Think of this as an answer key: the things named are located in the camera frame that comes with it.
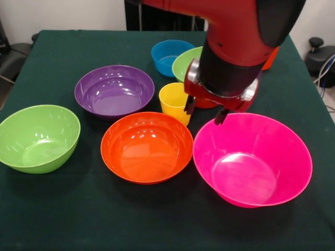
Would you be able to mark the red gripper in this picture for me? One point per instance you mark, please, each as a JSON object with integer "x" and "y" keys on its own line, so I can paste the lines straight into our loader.
{"x": 227, "y": 102}

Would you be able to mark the green plastic bowl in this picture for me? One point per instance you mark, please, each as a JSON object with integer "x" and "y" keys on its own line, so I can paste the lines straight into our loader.
{"x": 184, "y": 65}
{"x": 39, "y": 136}

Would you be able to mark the purple plastic cup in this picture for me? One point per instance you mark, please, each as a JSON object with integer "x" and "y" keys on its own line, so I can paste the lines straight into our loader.
{"x": 260, "y": 75}

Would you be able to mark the pink plastic bowl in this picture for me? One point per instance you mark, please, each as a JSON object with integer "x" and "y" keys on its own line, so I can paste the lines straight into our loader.
{"x": 251, "y": 162}

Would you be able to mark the large orange plastic bowl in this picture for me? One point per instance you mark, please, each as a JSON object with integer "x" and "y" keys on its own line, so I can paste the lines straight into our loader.
{"x": 146, "y": 151}

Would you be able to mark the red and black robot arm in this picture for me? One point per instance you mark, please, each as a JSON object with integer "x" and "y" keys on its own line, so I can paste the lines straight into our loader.
{"x": 235, "y": 39}

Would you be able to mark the small orange plastic bowl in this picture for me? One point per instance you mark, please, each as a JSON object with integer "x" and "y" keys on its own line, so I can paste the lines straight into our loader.
{"x": 205, "y": 103}

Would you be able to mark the yellow plastic cup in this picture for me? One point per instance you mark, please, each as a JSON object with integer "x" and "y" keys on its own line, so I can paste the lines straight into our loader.
{"x": 171, "y": 104}

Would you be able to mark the blue plastic bowl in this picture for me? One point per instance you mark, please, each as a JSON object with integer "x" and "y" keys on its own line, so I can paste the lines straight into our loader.
{"x": 163, "y": 58}

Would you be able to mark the orange plastic cup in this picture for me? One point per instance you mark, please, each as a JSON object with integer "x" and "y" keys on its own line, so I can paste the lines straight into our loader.
{"x": 269, "y": 61}

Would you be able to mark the purple plastic bowl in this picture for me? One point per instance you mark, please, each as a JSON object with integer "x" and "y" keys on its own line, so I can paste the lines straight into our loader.
{"x": 112, "y": 94}

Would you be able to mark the dark green tablecloth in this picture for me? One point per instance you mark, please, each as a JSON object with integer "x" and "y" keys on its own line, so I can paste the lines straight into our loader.
{"x": 78, "y": 214}

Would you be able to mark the black chair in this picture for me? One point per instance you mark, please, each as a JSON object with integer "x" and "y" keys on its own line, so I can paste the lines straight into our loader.
{"x": 13, "y": 60}

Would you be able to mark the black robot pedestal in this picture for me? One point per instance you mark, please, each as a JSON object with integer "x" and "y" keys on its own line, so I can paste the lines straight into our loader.
{"x": 157, "y": 21}

